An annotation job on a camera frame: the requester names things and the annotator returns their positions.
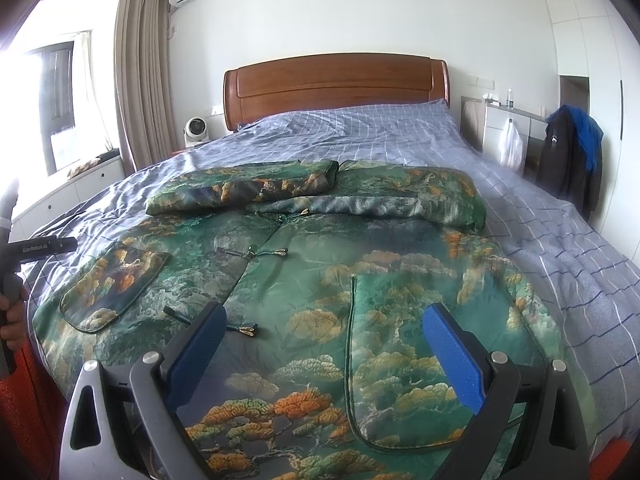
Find white wardrobe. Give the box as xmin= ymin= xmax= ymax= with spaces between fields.
xmin=542 ymin=0 xmax=640 ymax=226

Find small white fan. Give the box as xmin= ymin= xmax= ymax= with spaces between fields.
xmin=182 ymin=116 xmax=210 ymax=148

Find person's orange fleece clothing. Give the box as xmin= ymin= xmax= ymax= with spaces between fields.
xmin=0 ymin=350 xmax=631 ymax=480

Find window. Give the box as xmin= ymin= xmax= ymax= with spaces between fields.
xmin=22 ymin=35 xmax=121 ymax=176

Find blue garment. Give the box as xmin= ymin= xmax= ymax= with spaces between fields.
xmin=570 ymin=106 xmax=605 ymax=173

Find bed with blue checked sheet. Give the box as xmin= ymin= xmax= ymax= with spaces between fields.
xmin=15 ymin=99 xmax=640 ymax=461

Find white plastic bag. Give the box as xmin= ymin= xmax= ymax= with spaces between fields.
xmin=499 ymin=119 xmax=525 ymax=171

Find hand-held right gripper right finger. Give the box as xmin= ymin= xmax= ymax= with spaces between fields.
xmin=422 ymin=302 xmax=591 ymax=480

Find green printed jacket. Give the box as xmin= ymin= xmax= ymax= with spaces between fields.
xmin=37 ymin=159 xmax=598 ymax=480

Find white window sill cabinet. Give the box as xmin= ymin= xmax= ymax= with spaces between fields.
xmin=10 ymin=152 xmax=126 ymax=241

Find patterned cushion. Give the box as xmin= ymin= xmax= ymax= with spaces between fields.
xmin=67 ymin=157 xmax=101 ymax=178

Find white dresser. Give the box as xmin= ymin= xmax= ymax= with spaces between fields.
xmin=460 ymin=95 xmax=551 ymax=176

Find person's left hand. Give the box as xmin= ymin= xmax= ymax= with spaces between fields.
xmin=0 ymin=295 xmax=27 ymax=354

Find wooden bed headboard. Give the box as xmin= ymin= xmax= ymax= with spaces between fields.
xmin=223 ymin=52 xmax=450 ymax=133

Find beige curtain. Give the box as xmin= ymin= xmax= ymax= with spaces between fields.
xmin=114 ymin=0 xmax=178 ymax=173

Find dark jacket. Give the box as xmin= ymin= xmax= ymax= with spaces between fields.
xmin=535 ymin=105 xmax=605 ymax=221

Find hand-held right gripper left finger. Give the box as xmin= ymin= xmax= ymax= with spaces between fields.
xmin=60 ymin=302 xmax=228 ymax=480

